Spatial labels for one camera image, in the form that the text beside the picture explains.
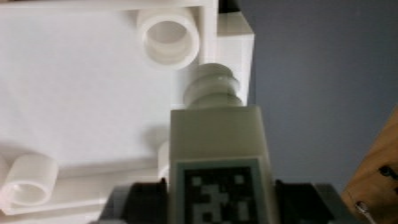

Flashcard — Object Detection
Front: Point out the white square tabletop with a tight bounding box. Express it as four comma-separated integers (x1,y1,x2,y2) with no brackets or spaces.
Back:
0,0,249,216

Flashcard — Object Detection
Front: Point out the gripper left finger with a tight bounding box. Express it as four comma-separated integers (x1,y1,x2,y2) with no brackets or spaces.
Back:
105,180,169,224

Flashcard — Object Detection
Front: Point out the white leg with tag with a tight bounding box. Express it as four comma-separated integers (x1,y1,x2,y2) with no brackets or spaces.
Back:
169,63,281,224

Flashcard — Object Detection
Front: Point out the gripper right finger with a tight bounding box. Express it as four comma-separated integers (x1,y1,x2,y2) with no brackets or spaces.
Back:
275,180,346,224

